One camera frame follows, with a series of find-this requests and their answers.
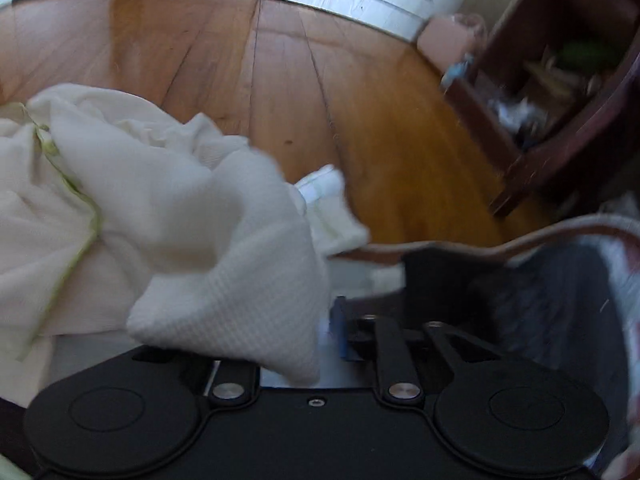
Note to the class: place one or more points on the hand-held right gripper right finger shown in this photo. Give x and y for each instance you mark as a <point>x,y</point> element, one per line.
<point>340,330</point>

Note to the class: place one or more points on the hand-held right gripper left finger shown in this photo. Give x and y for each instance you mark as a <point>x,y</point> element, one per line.
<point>235,376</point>

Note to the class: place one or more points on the white waffle-knit garment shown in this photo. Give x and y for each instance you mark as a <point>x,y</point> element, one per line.
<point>150,185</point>

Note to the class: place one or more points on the dark cloth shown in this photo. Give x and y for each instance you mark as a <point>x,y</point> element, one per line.
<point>550,300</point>

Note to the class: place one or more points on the crumpled white papers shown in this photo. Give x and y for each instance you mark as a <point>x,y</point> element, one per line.
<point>515,112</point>

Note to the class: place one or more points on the small blue object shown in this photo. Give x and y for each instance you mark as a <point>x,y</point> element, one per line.
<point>456,71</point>

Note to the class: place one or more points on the patterned rug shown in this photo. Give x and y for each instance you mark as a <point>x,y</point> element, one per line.
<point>627,280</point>

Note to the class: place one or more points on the dark wooden shelf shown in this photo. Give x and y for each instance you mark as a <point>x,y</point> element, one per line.
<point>585,160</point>

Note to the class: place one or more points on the pink case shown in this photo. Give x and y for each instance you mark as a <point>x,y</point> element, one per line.
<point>447,40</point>

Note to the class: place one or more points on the green bundle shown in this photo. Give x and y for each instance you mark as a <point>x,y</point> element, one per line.
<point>587,56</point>

